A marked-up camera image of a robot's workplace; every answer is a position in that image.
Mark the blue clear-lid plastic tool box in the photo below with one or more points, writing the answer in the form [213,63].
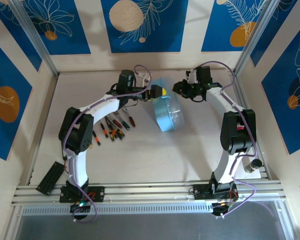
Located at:
[165,117]

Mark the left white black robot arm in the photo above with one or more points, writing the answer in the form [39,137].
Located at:
[77,170]

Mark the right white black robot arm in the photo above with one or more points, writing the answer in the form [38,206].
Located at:
[223,172]

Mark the black brass cylinder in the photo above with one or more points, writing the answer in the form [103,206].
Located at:
[253,165]

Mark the white mounting plate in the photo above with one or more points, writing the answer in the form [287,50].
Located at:
[258,173]

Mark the black aluminium extrusion bar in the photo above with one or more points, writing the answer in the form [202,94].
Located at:
[50,178]

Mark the grey metal sheet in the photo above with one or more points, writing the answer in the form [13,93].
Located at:
[150,227]

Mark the aluminium upright frame post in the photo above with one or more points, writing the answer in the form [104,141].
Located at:
[35,37]
[263,37]

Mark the aluminium table side rail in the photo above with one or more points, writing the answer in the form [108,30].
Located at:
[260,155]
[43,120]

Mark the aluminium frame cross rails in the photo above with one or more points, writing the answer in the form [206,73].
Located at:
[150,192]

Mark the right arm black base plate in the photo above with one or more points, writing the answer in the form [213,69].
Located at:
[202,191]

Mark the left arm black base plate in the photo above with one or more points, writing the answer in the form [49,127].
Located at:
[97,193]

